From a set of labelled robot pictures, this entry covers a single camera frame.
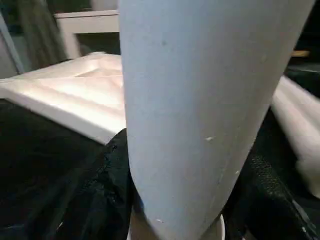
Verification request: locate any grey curtain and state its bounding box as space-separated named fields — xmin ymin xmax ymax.
xmin=15 ymin=0 xmax=68 ymax=68

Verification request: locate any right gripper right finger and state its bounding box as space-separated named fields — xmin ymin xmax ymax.
xmin=222 ymin=142 xmax=320 ymax=240

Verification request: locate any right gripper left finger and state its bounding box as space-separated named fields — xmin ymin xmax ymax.
xmin=52 ymin=127 xmax=138 ymax=240

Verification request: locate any black table mat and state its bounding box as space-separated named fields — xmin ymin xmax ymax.
xmin=0 ymin=30 xmax=320 ymax=240

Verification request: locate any white display cabinet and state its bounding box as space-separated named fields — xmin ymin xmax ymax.
xmin=52 ymin=9 xmax=121 ymax=61

